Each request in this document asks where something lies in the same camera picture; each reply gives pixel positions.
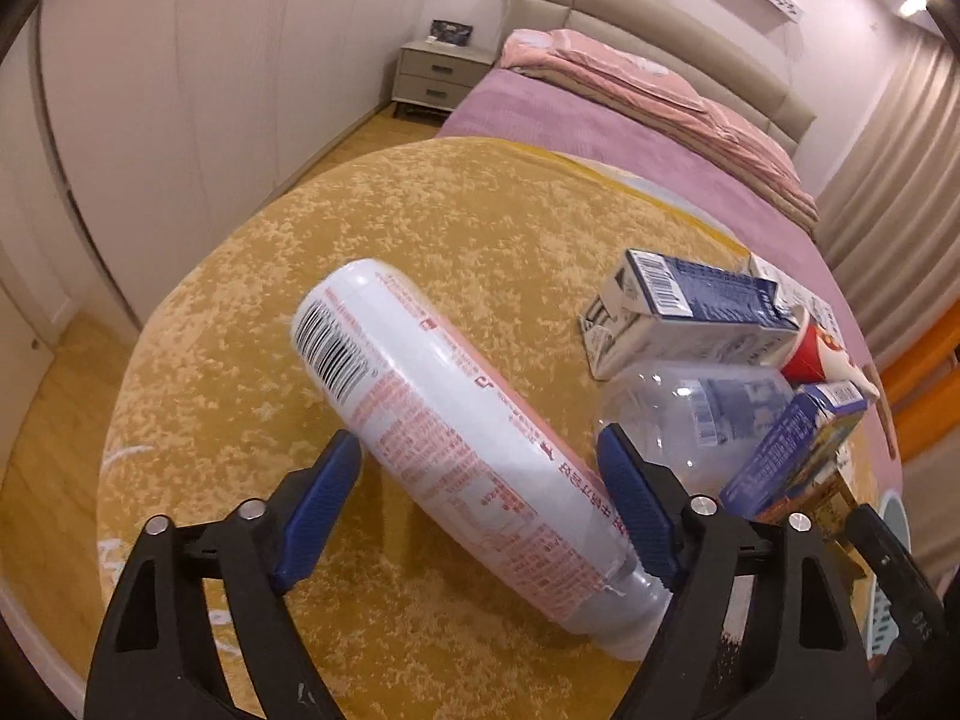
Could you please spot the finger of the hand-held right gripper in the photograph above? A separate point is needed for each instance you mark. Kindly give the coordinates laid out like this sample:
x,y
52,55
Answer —
x,y
896,577

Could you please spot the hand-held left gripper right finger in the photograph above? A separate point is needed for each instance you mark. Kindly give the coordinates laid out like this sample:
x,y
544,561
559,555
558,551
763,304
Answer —
x,y
637,510

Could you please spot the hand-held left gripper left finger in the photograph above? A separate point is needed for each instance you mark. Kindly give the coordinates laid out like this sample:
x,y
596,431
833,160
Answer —
x,y
319,517

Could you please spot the clear plastic bottle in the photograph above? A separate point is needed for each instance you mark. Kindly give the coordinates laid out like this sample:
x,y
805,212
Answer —
x,y
675,405

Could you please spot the blue printed carton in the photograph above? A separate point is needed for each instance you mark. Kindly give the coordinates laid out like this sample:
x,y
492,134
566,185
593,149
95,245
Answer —
x,y
780,450

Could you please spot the white and pink plastic bottle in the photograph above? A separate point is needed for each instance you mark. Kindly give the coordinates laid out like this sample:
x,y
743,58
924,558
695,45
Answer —
x,y
450,420

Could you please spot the white and blue milk carton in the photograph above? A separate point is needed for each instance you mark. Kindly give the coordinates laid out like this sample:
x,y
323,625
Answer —
x,y
712,315

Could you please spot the red paper cup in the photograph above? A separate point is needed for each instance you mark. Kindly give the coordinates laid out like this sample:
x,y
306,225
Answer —
x,y
810,360

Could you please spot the white printed carton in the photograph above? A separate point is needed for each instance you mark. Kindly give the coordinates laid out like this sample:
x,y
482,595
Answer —
x,y
821,307

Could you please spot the orange curtain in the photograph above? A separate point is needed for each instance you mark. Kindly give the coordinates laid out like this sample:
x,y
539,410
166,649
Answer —
x,y
930,364
937,427

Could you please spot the folded pink quilt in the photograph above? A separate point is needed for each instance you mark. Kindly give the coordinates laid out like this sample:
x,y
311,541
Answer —
x,y
772,180

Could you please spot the beige curtain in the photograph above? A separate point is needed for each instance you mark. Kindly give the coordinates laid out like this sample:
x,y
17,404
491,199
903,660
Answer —
x,y
900,202

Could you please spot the bed with purple bedspread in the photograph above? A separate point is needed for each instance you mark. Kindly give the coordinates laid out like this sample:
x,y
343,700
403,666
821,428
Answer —
x,y
600,120

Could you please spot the pink pillow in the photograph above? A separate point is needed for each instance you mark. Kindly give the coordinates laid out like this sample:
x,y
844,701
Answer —
x,y
750,127
600,60

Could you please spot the white wardrobe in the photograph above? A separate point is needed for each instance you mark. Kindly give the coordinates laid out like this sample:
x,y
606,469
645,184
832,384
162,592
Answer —
x,y
187,90

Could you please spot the beige nightstand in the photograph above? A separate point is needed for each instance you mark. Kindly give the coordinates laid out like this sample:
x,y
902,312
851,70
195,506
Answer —
x,y
442,75

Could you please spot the beige padded headboard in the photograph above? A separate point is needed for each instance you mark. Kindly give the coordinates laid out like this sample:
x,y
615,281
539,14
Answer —
x,y
600,7

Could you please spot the ceiling spotlight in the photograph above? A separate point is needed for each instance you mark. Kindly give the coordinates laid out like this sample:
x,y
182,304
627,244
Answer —
x,y
913,4

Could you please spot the dark picture frame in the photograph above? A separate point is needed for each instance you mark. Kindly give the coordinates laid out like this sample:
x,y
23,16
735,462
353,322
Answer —
x,y
451,33

